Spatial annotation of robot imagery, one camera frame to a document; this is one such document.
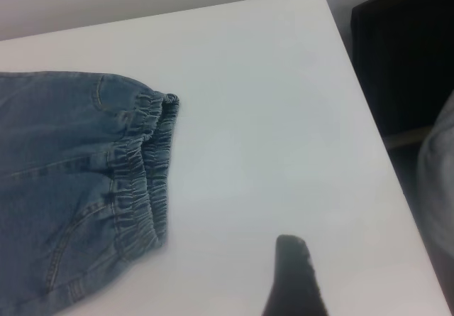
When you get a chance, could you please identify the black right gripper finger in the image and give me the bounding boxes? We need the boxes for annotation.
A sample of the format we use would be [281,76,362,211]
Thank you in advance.
[260,234,329,316]

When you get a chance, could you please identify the blue denim shorts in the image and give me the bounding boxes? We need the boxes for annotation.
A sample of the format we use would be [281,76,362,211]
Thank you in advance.
[0,70,181,316]

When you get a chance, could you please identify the light grey fabric bundle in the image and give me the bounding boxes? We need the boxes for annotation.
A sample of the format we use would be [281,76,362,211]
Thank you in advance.
[416,90,454,260]

